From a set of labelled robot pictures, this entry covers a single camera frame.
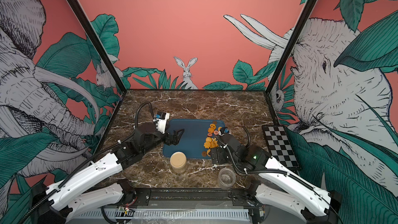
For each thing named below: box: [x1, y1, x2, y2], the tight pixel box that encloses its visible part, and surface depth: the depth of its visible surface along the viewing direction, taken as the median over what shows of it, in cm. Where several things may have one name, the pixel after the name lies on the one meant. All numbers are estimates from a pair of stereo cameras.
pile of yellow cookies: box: [201, 120, 222, 158], surface depth 95 cm
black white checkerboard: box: [261, 125, 302, 170], surface depth 95 cm
